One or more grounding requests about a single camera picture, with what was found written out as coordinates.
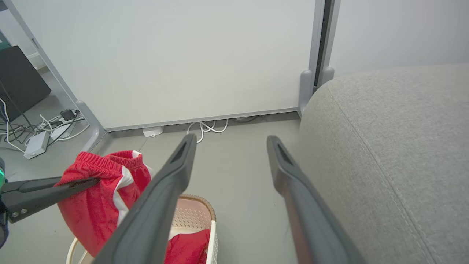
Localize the white looped cable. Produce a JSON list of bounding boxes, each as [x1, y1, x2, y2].
[[187, 118, 229, 143]]

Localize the black box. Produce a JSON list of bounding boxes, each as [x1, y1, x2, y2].
[[0, 46, 52, 123]]

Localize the grey fabric sofa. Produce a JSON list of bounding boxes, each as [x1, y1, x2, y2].
[[297, 63, 469, 264]]

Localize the red shorts with white stripe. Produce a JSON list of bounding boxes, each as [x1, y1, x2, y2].
[[54, 150, 152, 258]]

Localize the grey partition foot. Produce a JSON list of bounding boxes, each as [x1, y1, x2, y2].
[[317, 67, 335, 88], [299, 70, 313, 117]]

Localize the black floor cable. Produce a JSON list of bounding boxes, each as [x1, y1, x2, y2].
[[0, 79, 79, 151]]

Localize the large white partition panel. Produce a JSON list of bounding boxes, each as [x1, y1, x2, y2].
[[4, 0, 326, 132]]

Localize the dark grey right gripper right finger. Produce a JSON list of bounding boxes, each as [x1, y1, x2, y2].
[[267, 135, 367, 264]]

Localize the red shirt with white trim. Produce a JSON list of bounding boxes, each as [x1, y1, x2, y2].
[[164, 229, 211, 264]]

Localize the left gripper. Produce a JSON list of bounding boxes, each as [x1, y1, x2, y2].
[[0, 158, 100, 250]]

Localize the white floor cable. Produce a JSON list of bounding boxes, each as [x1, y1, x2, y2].
[[0, 97, 90, 153]]

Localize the cream perforated laundry basket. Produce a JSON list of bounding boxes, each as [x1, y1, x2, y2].
[[66, 194, 218, 264]]

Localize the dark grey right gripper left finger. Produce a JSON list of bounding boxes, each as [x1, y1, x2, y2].
[[93, 134, 197, 264]]

